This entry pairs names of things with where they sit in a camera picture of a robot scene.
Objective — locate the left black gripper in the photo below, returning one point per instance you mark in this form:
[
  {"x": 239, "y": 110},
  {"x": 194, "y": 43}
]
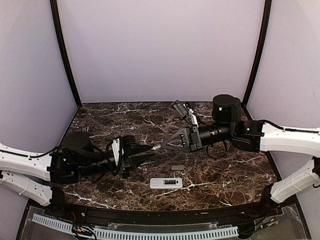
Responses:
[{"x": 126, "y": 164}]

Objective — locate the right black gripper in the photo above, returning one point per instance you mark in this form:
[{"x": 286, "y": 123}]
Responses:
[{"x": 191, "y": 137}]

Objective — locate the white remote control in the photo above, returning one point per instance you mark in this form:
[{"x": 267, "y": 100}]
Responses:
[{"x": 158, "y": 183}]

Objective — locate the grey battery cover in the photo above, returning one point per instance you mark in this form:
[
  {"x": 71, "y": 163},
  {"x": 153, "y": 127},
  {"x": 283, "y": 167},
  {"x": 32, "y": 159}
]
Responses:
[{"x": 177, "y": 167}]

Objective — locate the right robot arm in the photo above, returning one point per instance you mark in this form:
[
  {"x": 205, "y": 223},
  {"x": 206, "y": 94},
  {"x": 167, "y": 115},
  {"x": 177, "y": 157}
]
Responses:
[{"x": 251, "y": 136}]

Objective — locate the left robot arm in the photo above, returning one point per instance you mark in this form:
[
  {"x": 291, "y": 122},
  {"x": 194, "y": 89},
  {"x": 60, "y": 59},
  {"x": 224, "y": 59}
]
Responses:
[{"x": 76, "y": 157}]

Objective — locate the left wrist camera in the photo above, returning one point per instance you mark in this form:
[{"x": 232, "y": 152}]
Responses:
[{"x": 121, "y": 147}]

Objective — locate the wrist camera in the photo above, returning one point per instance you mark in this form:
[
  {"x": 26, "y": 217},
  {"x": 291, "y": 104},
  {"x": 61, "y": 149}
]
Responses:
[
  {"x": 185, "y": 112},
  {"x": 121, "y": 147}
]

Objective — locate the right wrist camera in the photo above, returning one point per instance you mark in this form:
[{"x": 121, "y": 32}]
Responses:
[{"x": 185, "y": 112}]

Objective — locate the black front rail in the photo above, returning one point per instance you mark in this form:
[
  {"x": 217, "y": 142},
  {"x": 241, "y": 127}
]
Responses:
[{"x": 240, "y": 215}]

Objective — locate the white slotted cable duct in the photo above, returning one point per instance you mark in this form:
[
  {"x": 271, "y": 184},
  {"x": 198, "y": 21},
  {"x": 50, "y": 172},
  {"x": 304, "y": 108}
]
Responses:
[{"x": 100, "y": 233}]

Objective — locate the right black frame post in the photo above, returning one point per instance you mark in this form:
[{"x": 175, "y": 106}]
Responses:
[{"x": 258, "y": 52}]

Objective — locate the black frame post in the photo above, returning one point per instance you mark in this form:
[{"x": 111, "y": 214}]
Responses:
[
  {"x": 63, "y": 52},
  {"x": 258, "y": 52}
]

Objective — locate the left black frame post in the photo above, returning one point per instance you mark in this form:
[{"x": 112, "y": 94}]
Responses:
[{"x": 63, "y": 52}]

